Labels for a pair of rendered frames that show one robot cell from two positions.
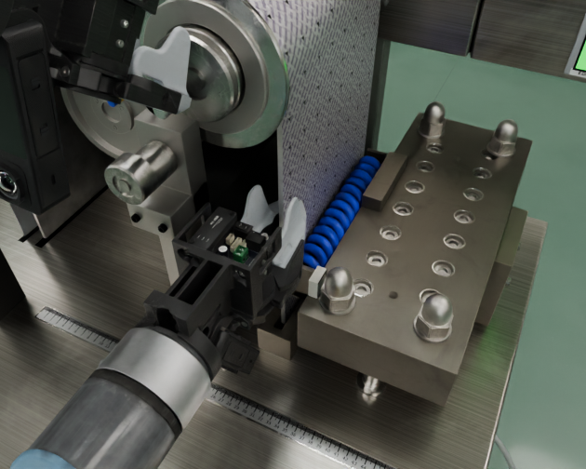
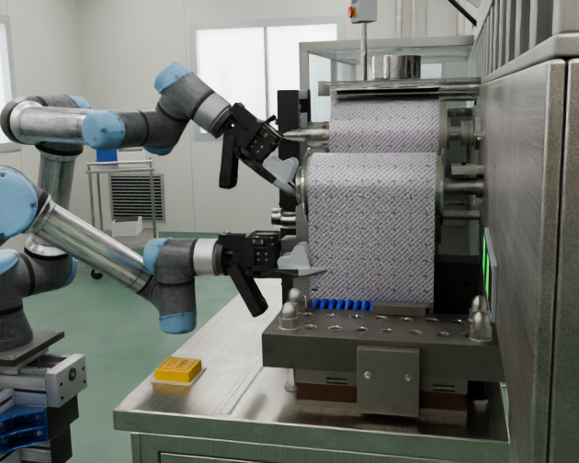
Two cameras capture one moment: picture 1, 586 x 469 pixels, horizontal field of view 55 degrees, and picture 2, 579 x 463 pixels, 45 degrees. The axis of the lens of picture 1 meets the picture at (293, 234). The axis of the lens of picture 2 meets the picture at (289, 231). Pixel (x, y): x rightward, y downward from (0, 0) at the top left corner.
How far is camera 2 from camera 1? 127 cm
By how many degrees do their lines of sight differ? 73
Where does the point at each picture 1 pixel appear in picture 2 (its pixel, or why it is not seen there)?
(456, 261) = (344, 331)
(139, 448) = (178, 250)
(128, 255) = not seen: hidden behind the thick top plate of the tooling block
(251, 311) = (245, 262)
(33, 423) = (235, 328)
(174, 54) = (283, 166)
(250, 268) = (245, 237)
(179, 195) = (294, 239)
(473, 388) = (306, 415)
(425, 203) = (391, 322)
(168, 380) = (201, 245)
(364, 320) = not seen: hidden behind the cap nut
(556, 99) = not seen: outside the picture
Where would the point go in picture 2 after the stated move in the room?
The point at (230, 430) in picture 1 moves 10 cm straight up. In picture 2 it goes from (248, 361) to (246, 313)
